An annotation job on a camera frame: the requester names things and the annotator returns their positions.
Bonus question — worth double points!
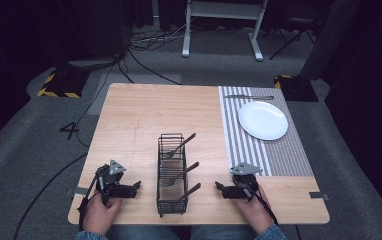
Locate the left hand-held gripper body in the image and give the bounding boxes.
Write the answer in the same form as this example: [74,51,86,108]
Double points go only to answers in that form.
[94,159,129,205]

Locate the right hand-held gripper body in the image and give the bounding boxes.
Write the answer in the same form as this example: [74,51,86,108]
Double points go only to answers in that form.
[229,161,264,203]

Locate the person's right hand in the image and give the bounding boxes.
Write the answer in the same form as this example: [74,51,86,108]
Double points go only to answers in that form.
[233,185,275,235]

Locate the person's left hand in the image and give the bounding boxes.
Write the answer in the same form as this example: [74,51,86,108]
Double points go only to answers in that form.
[82,194,124,236]

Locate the grey striped placemat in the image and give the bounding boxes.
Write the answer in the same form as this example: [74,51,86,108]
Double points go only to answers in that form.
[217,85,315,178]

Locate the grey tape piece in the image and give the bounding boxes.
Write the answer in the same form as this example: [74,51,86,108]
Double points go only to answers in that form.
[308,191,331,202]
[66,186,90,197]

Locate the dark metal fork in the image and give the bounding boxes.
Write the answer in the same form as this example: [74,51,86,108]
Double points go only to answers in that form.
[161,161,201,188]
[162,132,197,160]
[177,182,202,202]

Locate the person's right leg jeans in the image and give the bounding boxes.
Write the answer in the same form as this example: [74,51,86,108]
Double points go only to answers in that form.
[190,225,257,240]

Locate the person's leg jeans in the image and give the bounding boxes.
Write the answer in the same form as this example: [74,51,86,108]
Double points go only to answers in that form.
[190,225,257,240]
[106,225,173,240]

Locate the person's left leg jeans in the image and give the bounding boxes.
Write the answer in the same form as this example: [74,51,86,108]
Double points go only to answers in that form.
[106,225,173,240]

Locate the white round plate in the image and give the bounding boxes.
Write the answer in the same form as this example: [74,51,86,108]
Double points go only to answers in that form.
[237,100,290,142]

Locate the silver table knife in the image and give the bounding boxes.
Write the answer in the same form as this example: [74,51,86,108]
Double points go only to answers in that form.
[224,94,276,101]

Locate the yellow black striped base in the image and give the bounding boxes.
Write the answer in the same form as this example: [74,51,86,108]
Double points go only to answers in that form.
[273,74,320,103]
[36,67,91,100]

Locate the black cabinet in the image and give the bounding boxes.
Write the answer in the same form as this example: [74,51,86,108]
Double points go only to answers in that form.
[57,0,128,72]

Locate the black tripod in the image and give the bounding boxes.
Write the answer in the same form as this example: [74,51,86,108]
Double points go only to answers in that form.
[268,11,317,62]

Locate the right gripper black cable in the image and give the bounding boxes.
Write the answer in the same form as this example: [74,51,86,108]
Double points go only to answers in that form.
[244,186,280,228]

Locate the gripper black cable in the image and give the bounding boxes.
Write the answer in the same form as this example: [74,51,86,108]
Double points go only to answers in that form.
[244,186,280,228]
[77,173,101,232]

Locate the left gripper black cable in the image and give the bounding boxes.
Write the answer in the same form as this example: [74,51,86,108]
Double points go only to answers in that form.
[77,173,101,232]

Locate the black wire cutlery caddy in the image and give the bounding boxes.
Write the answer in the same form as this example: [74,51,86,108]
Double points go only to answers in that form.
[156,133,189,218]

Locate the long black floor cable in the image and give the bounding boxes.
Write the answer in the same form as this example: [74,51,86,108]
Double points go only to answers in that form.
[11,49,128,240]

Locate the bundle of floor cables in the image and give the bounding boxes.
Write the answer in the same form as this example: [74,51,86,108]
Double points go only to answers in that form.
[126,19,193,53]

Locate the dark grey post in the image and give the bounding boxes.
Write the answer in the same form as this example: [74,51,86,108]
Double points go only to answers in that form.
[298,0,363,82]

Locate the white metal stand frame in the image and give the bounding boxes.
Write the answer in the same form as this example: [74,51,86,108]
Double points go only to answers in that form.
[181,0,270,62]

